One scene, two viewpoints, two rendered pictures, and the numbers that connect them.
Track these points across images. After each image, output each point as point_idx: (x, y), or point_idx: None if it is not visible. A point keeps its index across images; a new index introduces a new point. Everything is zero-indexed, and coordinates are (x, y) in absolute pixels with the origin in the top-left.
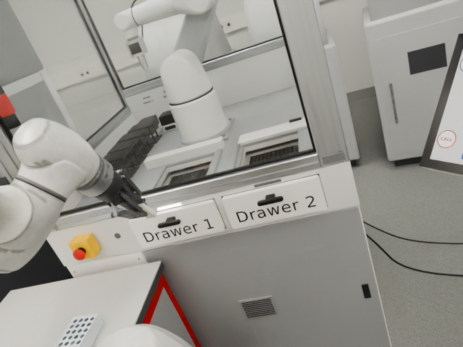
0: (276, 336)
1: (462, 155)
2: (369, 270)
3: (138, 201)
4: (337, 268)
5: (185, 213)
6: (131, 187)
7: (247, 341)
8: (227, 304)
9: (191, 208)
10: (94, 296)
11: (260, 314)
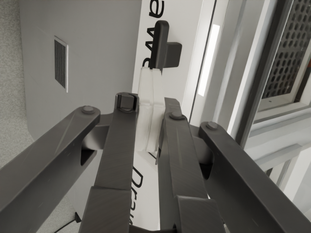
0: (42, 55)
1: None
2: (71, 202)
3: (158, 158)
4: (76, 183)
5: (174, 96)
6: (222, 206)
7: (40, 14)
8: (66, 24)
9: None
10: None
11: (55, 58)
